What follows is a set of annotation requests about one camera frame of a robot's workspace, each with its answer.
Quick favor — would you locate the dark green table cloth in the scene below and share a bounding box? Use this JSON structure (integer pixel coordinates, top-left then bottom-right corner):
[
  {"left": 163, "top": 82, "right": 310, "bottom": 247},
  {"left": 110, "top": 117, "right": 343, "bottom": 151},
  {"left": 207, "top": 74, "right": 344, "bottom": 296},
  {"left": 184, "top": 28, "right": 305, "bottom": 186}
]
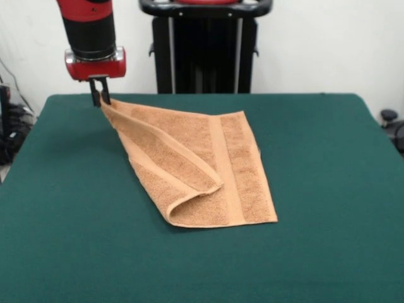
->
[{"left": 0, "top": 93, "right": 404, "bottom": 303}]

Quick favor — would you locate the tan terry towel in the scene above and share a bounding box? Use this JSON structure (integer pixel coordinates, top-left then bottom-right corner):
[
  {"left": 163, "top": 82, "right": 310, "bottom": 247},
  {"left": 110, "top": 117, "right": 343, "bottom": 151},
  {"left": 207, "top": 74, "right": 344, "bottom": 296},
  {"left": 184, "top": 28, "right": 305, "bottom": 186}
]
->
[{"left": 100, "top": 98, "right": 278, "bottom": 228}]

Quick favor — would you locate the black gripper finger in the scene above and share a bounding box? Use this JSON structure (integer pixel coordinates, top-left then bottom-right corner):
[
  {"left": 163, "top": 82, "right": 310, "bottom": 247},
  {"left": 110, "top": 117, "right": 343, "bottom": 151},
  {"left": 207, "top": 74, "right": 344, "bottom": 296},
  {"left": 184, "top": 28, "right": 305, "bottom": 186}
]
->
[
  {"left": 88, "top": 78, "right": 102, "bottom": 108},
  {"left": 100, "top": 76, "right": 112, "bottom": 106}
]

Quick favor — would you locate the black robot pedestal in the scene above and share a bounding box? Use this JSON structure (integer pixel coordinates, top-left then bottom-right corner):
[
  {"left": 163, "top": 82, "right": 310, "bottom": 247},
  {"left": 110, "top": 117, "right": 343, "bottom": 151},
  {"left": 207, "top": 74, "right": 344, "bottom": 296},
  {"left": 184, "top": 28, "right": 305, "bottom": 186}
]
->
[{"left": 138, "top": 0, "right": 274, "bottom": 95}]

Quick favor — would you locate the black box with red light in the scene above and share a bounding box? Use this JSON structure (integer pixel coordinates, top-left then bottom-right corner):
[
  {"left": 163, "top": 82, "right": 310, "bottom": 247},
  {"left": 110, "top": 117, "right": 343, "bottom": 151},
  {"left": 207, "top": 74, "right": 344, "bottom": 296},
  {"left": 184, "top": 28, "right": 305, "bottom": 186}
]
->
[{"left": 0, "top": 84, "right": 12, "bottom": 140}]

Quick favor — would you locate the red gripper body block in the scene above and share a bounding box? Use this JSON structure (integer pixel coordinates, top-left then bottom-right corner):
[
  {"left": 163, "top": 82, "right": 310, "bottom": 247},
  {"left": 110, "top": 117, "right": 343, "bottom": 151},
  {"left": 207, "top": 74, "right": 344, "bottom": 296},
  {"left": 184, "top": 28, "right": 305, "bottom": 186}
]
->
[{"left": 64, "top": 46, "right": 127, "bottom": 82}]

